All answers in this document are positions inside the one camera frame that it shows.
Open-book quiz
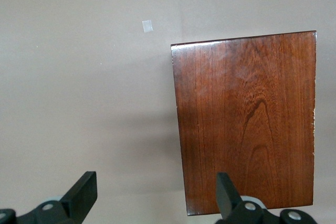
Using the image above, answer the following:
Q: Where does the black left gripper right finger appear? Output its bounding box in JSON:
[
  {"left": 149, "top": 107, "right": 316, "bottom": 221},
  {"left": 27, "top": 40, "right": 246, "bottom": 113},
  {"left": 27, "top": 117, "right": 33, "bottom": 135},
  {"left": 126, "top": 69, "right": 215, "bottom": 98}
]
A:
[{"left": 215, "top": 172, "right": 318, "bottom": 224}]

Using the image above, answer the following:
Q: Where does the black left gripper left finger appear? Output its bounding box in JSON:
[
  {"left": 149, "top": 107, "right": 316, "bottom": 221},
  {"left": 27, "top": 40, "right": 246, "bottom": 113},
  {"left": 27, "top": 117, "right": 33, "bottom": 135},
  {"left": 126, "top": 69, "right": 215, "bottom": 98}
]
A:
[{"left": 0, "top": 170, "right": 98, "bottom": 224}]

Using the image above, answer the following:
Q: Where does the small clear tape piece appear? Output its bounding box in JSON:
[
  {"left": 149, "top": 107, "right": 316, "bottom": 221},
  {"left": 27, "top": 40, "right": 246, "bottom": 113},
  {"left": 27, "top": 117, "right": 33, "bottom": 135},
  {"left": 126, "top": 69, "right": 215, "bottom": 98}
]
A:
[{"left": 142, "top": 20, "right": 154, "bottom": 34}]

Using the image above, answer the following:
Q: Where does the dark brown wooden cabinet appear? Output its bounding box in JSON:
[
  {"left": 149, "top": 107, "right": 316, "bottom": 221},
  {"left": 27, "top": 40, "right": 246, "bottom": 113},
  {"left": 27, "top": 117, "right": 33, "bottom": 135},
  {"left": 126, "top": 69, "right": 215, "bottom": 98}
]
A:
[{"left": 170, "top": 30, "right": 317, "bottom": 217}]

